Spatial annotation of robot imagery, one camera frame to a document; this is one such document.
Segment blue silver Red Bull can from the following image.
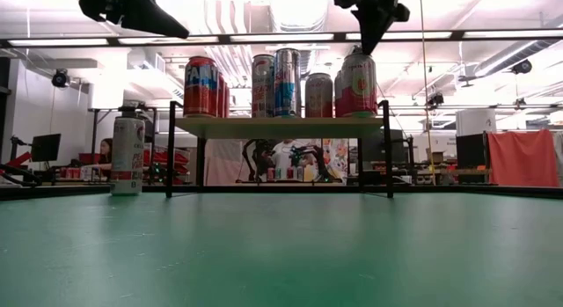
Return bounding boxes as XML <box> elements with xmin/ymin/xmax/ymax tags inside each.
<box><xmin>273</xmin><ymin>48</ymin><xmax>303</xmax><ymax>119</ymax></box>

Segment colourful printed poster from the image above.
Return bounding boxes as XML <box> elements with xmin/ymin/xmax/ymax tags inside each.
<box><xmin>323</xmin><ymin>138</ymin><xmax>350</xmax><ymax>181</ymax></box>

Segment black aluminium table frame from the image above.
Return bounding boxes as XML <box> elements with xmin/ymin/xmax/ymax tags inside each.
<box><xmin>0</xmin><ymin>182</ymin><xmax>563</xmax><ymax>201</ymax></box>

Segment red fabric panel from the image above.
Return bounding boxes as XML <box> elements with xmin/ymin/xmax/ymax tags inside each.
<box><xmin>486</xmin><ymin>128</ymin><xmax>561</xmax><ymax>188</ymax></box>

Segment wooden shelf black metal frame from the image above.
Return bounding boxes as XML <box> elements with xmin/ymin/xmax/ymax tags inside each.
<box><xmin>165</xmin><ymin>99</ymin><xmax>395</xmax><ymax>199</ymax></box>

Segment green table mat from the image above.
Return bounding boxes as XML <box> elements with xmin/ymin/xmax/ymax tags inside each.
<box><xmin>0</xmin><ymin>192</ymin><xmax>563</xmax><ymax>307</ymax></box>

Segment black dome camera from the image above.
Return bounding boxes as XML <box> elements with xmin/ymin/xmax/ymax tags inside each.
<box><xmin>510</xmin><ymin>59</ymin><xmax>533</xmax><ymax>76</ymax></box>
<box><xmin>50</xmin><ymin>68</ymin><xmax>72</xmax><ymax>89</ymax></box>

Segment white orange Spindrift can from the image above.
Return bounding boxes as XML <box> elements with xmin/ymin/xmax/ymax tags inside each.
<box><xmin>304</xmin><ymin>72</ymin><xmax>334</xmax><ymax>119</ymax></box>

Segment thin yellow pole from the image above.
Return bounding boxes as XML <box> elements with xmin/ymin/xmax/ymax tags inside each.
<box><xmin>417</xmin><ymin>0</ymin><xmax>437</xmax><ymax>186</ymax></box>

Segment black overhead light bar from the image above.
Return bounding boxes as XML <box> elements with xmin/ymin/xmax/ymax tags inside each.
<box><xmin>0</xmin><ymin>29</ymin><xmax>563</xmax><ymax>49</ymax></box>

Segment person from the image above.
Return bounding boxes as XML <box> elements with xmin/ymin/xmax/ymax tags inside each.
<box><xmin>97</xmin><ymin>137</ymin><xmax>114</xmax><ymax>168</ymax></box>
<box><xmin>271</xmin><ymin>139</ymin><xmax>309</xmax><ymax>180</ymax></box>

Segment black background monitor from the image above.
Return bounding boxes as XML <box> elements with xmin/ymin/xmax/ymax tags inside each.
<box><xmin>456</xmin><ymin>131</ymin><xmax>489</xmax><ymax>184</ymax></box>
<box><xmin>29</xmin><ymin>133</ymin><xmax>62</xmax><ymax>164</ymax></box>

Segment red storage bins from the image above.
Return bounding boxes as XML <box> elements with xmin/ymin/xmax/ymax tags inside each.
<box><xmin>143</xmin><ymin>146</ymin><xmax>192</xmax><ymax>186</ymax></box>

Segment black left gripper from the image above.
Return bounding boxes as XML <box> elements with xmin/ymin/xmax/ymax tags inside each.
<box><xmin>63</xmin><ymin>0</ymin><xmax>190</xmax><ymax>40</ymax></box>

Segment tall white Celsius can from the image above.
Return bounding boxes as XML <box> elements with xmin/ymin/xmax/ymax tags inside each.
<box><xmin>109</xmin><ymin>115</ymin><xmax>146</xmax><ymax>197</ymax></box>
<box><xmin>251</xmin><ymin>54</ymin><xmax>276</xmax><ymax>119</ymax></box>

